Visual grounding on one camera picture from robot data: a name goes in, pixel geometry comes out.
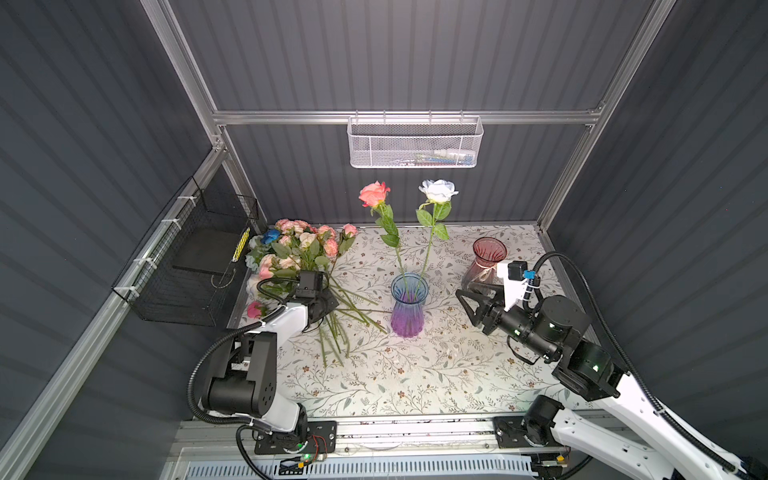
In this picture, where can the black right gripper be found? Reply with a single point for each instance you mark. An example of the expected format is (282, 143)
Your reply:
(489, 317)

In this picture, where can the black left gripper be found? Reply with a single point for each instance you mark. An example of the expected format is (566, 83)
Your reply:
(331, 302)

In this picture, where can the red glass vase with ribbon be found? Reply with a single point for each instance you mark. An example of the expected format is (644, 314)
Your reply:
(488, 253)

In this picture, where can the blue purple glass vase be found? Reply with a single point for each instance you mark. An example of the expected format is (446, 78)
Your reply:
(409, 292)

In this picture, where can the pink red rose stem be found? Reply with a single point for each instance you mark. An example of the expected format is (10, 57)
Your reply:
(374, 197)

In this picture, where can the white rose stem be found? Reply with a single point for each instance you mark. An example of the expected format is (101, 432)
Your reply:
(434, 211)

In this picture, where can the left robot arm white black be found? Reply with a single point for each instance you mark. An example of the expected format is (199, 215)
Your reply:
(235, 382)

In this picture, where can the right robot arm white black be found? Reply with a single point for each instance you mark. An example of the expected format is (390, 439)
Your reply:
(667, 448)

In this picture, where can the bunch of artificial flowers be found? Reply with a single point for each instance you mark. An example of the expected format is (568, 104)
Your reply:
(274, 261)

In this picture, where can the floral table cloth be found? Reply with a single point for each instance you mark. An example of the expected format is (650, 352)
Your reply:
(450, 367)

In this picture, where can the items in white basket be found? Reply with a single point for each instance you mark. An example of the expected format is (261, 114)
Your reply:
(459, 158)

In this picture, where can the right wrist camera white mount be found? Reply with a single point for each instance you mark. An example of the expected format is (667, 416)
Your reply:
(516, 277)

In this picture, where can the black wire mesh basket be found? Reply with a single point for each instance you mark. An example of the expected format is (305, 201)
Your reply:
(184, 274)

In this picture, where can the white wire mesh basket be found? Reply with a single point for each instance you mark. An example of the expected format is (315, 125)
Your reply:
(377, 142)

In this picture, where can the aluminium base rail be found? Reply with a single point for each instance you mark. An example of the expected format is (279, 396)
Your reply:
(471, 446)

